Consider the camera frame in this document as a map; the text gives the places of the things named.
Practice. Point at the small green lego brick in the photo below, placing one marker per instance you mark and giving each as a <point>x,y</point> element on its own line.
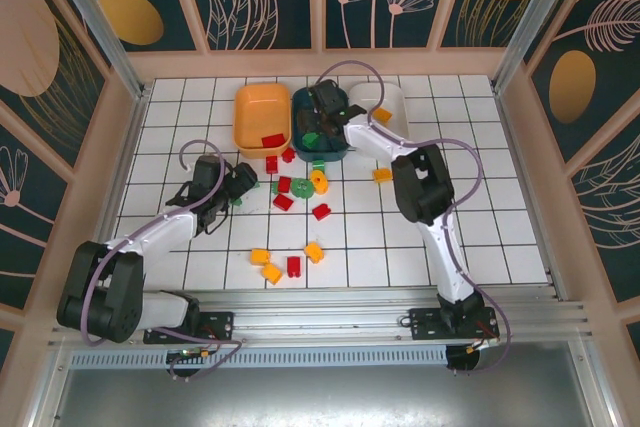
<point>235,201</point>

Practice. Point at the yellow lego brick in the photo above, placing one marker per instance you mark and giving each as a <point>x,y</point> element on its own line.
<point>271,273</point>
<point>314,252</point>
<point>382,115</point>
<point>259,256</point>
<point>381,175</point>

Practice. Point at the teal plastic bin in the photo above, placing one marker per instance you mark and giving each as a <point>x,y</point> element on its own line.
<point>330,154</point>

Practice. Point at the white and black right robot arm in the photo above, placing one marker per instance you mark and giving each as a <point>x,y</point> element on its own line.
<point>425,187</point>

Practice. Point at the grey metal sheet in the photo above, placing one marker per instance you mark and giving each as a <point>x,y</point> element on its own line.
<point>320,397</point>

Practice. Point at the white plastic bin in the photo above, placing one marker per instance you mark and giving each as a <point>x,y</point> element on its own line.
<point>395,102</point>

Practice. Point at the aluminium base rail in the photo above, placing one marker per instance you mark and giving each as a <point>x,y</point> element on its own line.
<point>320,312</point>

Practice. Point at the aluminium table side rail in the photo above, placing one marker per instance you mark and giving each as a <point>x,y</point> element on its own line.
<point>127,147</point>
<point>515,147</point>

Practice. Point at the yellow rounded lego piece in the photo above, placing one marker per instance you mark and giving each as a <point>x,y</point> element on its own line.
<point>319,181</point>

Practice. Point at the red lego brick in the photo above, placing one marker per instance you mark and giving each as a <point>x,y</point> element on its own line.
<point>271,163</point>
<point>272,140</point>
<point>288,154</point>
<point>294,267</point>
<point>321,211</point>
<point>284,184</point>
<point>283,202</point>

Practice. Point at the green oval lego piece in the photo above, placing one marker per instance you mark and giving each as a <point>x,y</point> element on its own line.
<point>302,188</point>

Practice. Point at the long green lego brick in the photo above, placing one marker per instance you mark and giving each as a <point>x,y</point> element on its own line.
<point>311,139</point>

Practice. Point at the aluminium frame post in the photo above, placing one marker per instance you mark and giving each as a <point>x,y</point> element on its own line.
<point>106,32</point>
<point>531,22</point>

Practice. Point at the orange plastic bin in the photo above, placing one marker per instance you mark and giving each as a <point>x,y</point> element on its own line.
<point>260,112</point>

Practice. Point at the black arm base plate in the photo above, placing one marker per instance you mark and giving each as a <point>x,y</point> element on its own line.
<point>220,322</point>
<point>425,322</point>

